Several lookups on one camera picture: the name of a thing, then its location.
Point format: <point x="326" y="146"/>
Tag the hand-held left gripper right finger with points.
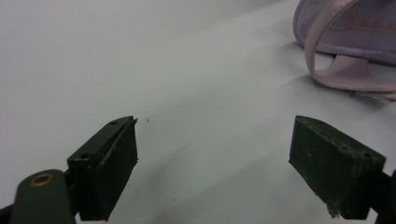
<point x="333" y="168"/>

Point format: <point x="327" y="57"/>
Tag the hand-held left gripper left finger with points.
<point x="102" y="174"/>

